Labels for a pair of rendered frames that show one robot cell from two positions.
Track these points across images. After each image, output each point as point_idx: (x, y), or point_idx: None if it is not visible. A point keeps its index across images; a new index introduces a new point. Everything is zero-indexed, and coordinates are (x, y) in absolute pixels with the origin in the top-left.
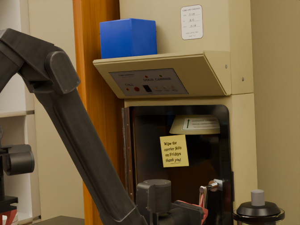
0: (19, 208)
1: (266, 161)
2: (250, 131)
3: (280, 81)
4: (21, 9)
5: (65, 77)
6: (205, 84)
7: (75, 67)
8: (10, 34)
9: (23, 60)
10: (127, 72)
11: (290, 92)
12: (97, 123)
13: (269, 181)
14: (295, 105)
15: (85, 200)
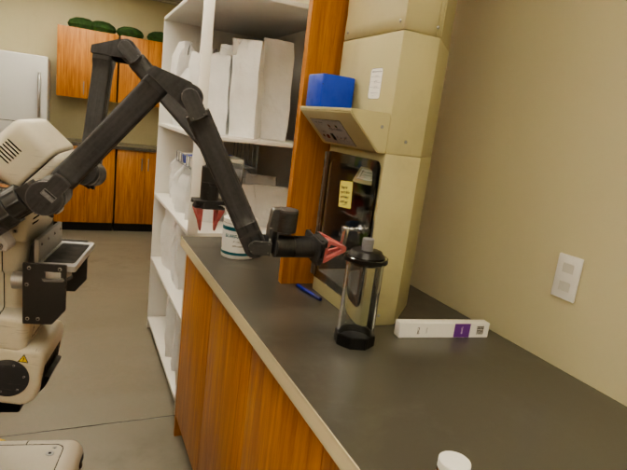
0: None
1: (467, 230)
2: (406, 191)
3: (494, 156)
4: None
5: (193, 108)
6: (361, 139)
7: None
8: (155, 70)
9: (164, 90)
10: (318, 120)
11: (500, 169)
12: (306, 159)
13: (466, 250)
14: (501, 183)
15: None
